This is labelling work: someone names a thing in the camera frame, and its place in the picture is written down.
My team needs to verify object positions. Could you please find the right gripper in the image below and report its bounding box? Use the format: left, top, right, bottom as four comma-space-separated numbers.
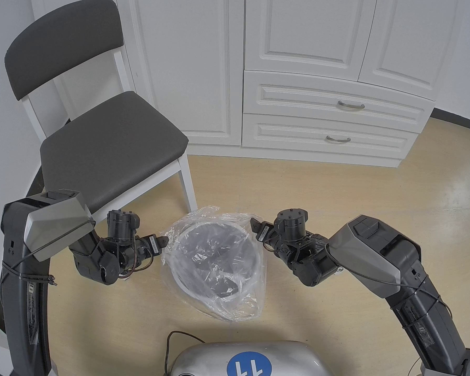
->
257, 222, 278, 251

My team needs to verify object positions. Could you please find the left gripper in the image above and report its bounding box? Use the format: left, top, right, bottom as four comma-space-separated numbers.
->
136, 234, 160, 262

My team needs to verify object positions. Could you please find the clear plastic bag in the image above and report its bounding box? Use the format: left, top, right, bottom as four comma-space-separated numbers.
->
161, 206, 267, 322

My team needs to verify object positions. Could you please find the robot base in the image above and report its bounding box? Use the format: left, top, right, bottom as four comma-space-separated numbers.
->
168, 341, 333, 376

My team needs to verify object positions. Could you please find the white trash bin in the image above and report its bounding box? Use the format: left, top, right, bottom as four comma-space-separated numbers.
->
172, 220, 260, 310

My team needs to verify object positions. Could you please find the white chair with grey seat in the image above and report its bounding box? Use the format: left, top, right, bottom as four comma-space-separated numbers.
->
4, 0, 198, 226

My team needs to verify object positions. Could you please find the white wardrobe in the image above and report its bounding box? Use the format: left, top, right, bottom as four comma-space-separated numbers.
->
29, 0, 465, 168

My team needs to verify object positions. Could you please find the black cable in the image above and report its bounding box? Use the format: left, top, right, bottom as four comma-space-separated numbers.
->
164, 331, 206, 374

